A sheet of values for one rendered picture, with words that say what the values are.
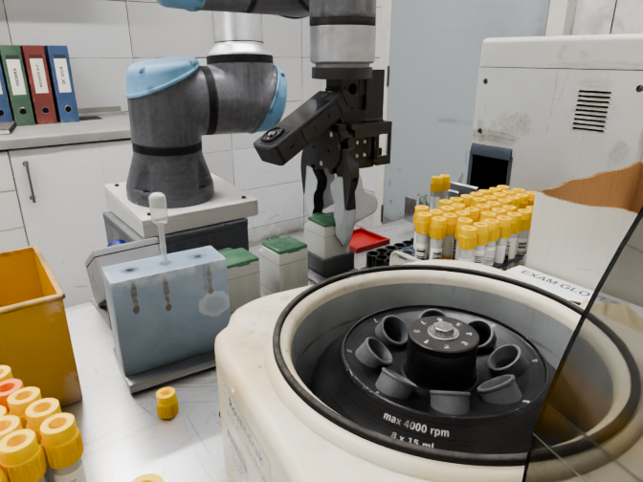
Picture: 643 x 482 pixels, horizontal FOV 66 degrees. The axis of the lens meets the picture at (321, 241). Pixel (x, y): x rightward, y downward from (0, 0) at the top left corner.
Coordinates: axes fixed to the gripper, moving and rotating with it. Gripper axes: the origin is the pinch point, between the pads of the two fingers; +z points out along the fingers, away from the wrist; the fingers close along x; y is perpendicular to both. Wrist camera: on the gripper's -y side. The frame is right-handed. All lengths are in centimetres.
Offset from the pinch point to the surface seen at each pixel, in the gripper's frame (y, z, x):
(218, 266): -19.0, -3.3, -9.6
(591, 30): 167, -30, 60
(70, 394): -32.5, 5.1, -8.9
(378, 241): 12.7, 5.3, 4.1
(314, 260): -2.4, 3.1, -0.7
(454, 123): 160, 10, 115
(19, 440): -36.1, -5.1, -26.5
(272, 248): -9.3, -0.6, -2.2
